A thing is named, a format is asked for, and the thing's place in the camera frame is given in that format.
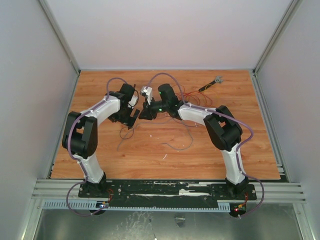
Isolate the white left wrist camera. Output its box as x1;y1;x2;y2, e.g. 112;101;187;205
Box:
128;95;139;108

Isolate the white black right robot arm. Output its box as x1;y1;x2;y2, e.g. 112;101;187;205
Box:
139;83;249;199

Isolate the aluminium frame rail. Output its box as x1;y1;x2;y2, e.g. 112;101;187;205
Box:
31;179;83;199

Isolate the adjustable wrench black handle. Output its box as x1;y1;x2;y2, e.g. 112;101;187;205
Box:
198;75;224;92

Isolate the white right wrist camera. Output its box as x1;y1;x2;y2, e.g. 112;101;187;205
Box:
140;86;153;105

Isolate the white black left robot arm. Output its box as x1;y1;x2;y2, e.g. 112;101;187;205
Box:
62;83;140;198

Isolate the grey blue wire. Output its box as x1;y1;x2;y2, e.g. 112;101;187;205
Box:
117;117;196;152

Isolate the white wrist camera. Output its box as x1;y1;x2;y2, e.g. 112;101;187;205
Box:
128;95;139;108
140;86;153;105

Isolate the red wire tangle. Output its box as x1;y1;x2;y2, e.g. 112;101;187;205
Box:
174;86;213;108

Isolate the grey slotted cable duct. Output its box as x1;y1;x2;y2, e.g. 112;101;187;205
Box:
42;199;231;213

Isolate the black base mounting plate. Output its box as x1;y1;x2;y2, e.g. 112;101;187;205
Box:
78;179;257;207

